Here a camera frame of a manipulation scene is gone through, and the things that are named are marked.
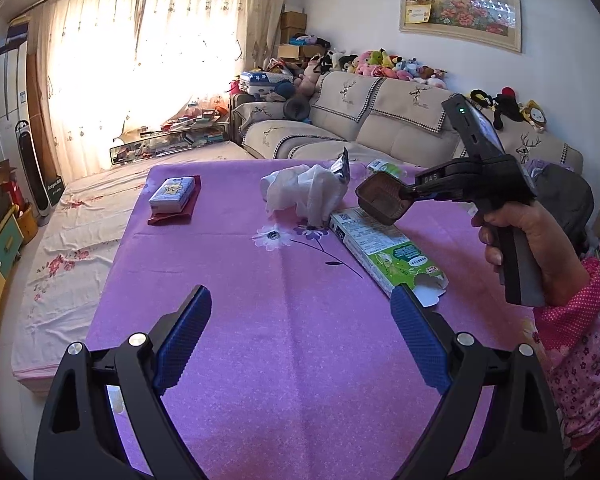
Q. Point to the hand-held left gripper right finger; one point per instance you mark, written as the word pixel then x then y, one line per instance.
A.
pixel 420 340

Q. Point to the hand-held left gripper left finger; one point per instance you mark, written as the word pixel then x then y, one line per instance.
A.
pixel 182 340

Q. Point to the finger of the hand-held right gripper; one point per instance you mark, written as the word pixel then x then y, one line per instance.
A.
pixel 410 191

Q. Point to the brown plastic tray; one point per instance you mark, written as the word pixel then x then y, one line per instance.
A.
pixel 380 197

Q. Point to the green plastic bottle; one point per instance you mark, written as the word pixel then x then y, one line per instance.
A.
pixel 385 166

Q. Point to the green white box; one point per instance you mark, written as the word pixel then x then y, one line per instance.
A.
pixel 390 255

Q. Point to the silver foil wrapper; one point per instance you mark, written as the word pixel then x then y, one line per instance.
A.
pixel 342 167

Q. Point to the white tissue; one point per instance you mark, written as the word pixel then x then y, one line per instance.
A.
pixel 305 190

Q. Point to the person's right forearm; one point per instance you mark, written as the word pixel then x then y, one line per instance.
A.
pixel 580 340

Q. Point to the person's right hand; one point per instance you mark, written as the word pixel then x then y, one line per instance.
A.
pixel 550 250

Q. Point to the purple plush toy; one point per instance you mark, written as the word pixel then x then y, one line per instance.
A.
pixel 535 166

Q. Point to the black plush toy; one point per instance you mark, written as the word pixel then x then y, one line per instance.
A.
pixel 505 105

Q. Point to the yellow plush toy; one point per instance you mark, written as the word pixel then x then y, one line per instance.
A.
pixel 535 116

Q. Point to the grey backpack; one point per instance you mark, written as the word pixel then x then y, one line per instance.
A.
pixel 565 190

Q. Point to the purple floral tablecloth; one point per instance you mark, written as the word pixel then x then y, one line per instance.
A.
pixel 280 310

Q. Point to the beige sofa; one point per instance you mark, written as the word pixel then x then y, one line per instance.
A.
pixel 330 105

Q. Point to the row of plush toys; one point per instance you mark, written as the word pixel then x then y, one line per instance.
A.
pixel 380 62

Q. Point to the grey neck pillow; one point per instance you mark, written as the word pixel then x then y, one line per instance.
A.
pixel 296 109

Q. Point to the floral cream sheet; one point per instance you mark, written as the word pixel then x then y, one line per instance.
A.
pixel 80 240

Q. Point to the blue tissue pack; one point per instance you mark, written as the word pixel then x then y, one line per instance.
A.
pixel 172 192

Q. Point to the pink plush pig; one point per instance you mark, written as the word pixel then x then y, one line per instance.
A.
pixel 310 80

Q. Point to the framed flower painting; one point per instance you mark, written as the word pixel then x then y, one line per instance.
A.
pixel 460 0

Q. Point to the star print suitcase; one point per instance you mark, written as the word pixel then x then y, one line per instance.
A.
pixel 260 82

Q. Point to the yellow basket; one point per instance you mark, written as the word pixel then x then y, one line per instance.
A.
pixel 27 225

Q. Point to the glass coffee table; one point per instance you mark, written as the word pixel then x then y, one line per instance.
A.
pixel 170 142

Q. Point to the coloured drawer cabinet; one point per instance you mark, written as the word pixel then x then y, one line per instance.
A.
pixel 0 250

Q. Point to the black white tower fan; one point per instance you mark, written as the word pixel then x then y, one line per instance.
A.
pixel 30 170

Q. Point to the open brown cardboard box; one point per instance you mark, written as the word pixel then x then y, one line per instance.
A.
pixel 2 172

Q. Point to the cream sheer curtain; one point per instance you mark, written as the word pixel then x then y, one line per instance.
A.
pixel 155 35

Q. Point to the white standing air conditioner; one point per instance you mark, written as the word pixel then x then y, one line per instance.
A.
pixel 7 90

